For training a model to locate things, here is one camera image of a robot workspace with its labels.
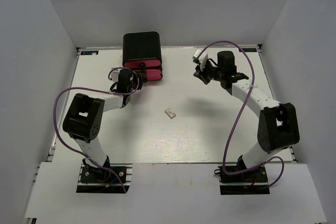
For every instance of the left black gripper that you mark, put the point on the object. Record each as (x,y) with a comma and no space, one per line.
(141,80)

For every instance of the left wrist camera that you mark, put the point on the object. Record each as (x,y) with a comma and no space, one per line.
(114,75)

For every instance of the small staples box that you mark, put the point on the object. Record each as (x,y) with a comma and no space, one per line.
(170,113)

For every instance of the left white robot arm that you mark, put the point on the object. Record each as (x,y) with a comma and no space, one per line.
(83,119)

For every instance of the pink drawer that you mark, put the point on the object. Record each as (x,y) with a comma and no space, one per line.
(153,77)
(149,63)
(149,71)

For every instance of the black drawer cabinet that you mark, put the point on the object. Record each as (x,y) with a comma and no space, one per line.
(142,46)

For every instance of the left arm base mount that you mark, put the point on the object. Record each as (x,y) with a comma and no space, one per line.
(92,182)

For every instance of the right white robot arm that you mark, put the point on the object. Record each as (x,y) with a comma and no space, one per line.
(277,125)

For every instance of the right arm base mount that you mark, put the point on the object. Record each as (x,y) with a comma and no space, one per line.
(252,183)

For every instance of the left blue corner label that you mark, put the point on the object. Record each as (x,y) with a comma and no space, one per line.
(89,53)

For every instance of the right blue corner label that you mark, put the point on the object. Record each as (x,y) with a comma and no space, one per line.
(249,50)

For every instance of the blue corner label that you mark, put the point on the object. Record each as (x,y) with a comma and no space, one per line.
(89,53)
(249,50)

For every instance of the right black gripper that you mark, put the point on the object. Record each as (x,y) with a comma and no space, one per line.
(202,74)

